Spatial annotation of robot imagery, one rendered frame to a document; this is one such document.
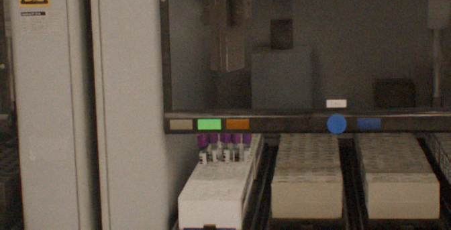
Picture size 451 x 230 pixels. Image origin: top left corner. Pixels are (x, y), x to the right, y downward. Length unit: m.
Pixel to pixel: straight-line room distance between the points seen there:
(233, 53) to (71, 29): 0.76
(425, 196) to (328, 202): 0.15
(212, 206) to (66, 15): 0.39
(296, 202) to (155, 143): 0.25
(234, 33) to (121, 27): 0.73
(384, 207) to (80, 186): 0.50
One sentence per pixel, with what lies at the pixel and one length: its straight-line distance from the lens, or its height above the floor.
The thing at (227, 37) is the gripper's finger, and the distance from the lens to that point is 0.69.
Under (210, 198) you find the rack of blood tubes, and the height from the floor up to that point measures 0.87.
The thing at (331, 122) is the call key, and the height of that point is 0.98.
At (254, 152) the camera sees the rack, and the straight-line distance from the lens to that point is 1.70.
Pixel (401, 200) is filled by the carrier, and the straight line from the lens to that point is 1.42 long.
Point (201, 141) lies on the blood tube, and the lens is 1.60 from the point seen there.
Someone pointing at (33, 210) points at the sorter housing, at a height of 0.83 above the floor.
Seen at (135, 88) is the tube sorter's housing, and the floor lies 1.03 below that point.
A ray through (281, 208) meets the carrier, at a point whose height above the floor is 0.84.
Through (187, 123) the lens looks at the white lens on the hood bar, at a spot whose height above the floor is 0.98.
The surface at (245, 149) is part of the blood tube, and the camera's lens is 1.62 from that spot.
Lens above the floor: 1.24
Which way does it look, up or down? 9 degrees down
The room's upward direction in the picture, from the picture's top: 2 degrees counter-clockwise
